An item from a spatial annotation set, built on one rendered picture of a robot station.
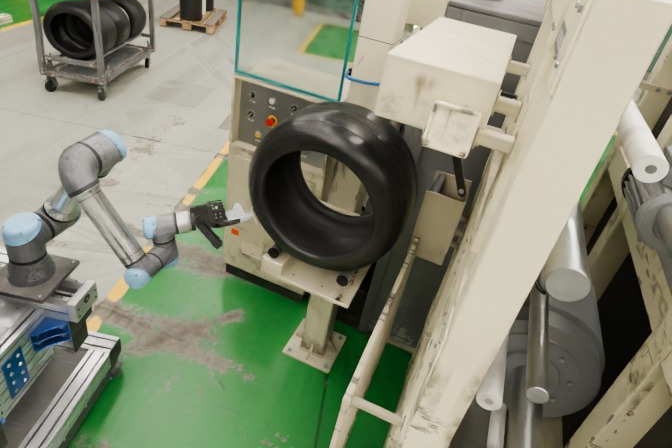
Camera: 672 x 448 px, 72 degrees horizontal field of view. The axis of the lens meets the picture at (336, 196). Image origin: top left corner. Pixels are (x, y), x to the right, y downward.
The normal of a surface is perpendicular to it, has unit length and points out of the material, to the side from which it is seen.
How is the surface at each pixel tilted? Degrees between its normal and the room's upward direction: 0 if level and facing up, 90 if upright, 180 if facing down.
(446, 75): 90
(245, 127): 90
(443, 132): 72
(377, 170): 56
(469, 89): 90
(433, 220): 90
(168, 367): 0
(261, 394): 0
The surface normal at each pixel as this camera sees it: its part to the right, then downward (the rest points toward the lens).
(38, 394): 0.17, -0.83
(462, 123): -0.30, 0.16
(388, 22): -0.37, 0.44
